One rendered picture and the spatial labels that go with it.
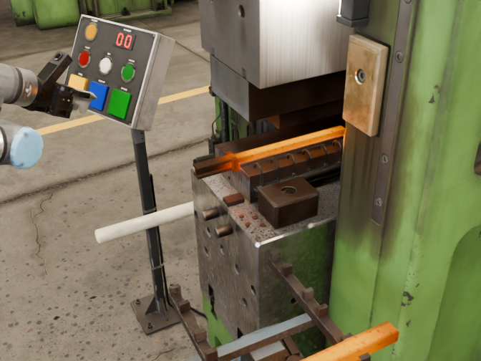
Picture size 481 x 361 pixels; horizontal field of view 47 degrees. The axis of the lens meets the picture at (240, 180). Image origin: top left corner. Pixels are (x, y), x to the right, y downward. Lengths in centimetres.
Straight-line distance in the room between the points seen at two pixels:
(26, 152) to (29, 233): 171
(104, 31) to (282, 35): 77
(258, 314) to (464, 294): 49
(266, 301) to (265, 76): 53
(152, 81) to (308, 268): 70
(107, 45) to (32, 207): 157
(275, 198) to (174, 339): 115
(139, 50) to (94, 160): 188
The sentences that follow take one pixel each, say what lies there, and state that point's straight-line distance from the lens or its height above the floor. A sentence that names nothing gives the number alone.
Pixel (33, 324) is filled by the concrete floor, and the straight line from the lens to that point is 246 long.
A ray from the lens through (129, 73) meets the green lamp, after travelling 166.
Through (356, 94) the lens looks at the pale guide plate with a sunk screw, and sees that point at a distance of 107.
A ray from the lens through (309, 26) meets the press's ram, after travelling 116.
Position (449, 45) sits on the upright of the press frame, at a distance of 92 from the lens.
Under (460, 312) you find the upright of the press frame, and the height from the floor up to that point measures 68.
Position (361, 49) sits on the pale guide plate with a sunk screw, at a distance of 104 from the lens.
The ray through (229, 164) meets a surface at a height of 100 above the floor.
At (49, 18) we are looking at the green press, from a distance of 612.
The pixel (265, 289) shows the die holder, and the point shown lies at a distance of 131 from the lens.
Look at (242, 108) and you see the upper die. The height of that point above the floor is 115.
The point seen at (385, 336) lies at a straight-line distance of 96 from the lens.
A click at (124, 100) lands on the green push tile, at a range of 164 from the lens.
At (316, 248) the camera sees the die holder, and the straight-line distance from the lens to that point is 132.
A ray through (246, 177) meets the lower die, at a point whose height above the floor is 98.
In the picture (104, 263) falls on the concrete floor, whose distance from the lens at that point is 265.
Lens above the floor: 168
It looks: 32 degrees down
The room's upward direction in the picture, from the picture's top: 1 degrees counter-clockwise
